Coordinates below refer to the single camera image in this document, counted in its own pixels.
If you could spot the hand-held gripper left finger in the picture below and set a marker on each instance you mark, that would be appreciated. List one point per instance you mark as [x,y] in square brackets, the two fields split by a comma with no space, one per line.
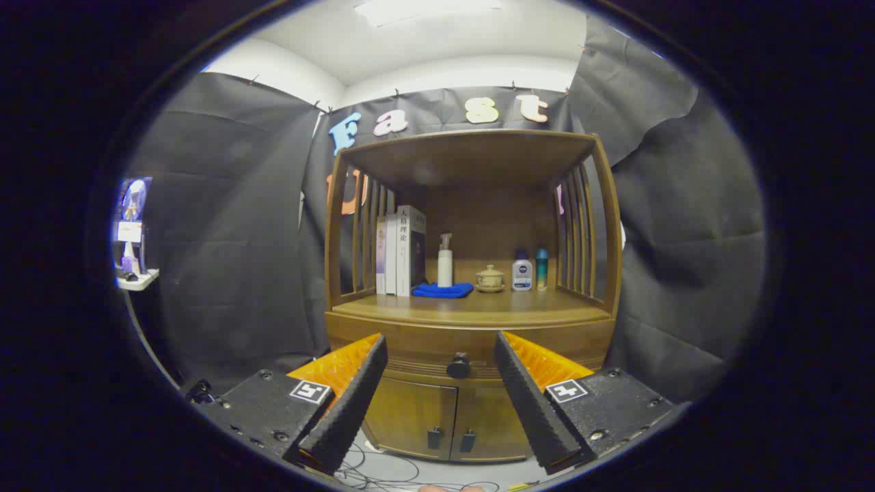
[348,403]

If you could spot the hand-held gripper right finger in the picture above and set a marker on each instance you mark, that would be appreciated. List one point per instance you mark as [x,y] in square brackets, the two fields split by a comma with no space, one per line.
[530,403]

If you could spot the black drawer knob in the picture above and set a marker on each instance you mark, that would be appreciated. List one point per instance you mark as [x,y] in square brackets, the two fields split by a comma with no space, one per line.
[459,365]

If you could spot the wooden drawer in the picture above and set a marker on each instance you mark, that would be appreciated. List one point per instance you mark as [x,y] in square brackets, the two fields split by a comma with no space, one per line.
[437,340]

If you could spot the wooden cabinet door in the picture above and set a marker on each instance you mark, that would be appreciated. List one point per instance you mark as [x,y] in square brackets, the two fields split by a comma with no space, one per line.
[410,417]
[489,424]

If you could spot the wooden countertop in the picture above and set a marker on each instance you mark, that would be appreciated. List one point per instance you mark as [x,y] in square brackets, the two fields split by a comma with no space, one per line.
[478,307]

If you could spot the wooden cabinet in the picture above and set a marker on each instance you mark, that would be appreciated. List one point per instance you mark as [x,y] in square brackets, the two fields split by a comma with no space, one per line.
[478,160]

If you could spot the white lotion bottle blue cap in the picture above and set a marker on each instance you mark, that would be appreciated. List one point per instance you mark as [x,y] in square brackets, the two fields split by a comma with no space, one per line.
[522,277]

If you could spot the slim teal bottle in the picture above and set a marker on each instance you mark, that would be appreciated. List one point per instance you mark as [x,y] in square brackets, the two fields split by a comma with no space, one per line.
[541,273]

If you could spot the beige lidded teacup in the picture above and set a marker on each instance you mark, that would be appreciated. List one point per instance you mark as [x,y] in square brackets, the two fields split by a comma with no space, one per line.
[490,279]

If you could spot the blue folded cloth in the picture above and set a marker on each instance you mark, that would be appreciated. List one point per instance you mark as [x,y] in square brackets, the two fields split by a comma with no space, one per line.
[442,291]

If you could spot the thin purple book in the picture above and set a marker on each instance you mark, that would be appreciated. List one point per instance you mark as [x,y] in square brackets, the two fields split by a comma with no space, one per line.
[381,256]

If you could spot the thin white book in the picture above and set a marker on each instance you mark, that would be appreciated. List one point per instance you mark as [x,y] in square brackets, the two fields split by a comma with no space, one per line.
[391,256]

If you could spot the white pump bottle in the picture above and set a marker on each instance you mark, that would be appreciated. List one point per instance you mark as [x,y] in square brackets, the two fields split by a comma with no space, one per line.
[445,270]

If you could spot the thick white and dark book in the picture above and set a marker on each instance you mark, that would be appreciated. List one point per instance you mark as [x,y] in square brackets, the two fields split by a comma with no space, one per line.
[405,253]

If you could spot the white stand pole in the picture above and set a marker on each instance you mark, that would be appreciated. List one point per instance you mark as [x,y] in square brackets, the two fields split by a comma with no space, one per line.
[147,335]

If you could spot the ceiling light panel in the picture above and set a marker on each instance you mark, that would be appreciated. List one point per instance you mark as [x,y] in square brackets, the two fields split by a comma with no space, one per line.
[427,10]

